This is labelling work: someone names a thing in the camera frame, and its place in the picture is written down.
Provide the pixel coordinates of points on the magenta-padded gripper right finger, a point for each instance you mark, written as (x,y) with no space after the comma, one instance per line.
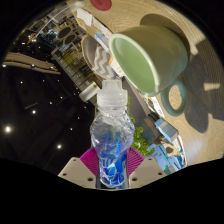
(148,171)

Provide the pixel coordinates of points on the white paper napkin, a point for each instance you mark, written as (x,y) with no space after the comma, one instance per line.
(85,16)

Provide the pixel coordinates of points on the clear bottle with blue label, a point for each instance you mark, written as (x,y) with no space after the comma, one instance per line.
(112,133)

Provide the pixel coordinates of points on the flat round red coaster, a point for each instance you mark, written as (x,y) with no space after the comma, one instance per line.
(101,4)

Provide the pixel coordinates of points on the grey curved sofa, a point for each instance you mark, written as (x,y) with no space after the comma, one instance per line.
(136,106)

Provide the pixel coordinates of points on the blue white card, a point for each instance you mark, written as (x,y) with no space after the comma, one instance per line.
(101,36)

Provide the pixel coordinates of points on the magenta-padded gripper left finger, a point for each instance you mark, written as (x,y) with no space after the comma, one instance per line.
(75,171)

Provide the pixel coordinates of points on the group of dining chairs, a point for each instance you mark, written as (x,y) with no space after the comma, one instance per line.
(65,32)

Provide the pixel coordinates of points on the light blue small box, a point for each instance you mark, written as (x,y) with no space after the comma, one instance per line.
(166,130)

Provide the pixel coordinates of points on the group of ceiling lights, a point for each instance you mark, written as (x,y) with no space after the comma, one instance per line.
(7,129)

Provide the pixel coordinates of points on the pale green mug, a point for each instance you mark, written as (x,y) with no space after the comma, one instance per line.
(160,53)

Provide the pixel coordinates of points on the potted green plant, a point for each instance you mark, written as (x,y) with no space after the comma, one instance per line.
(141,143)

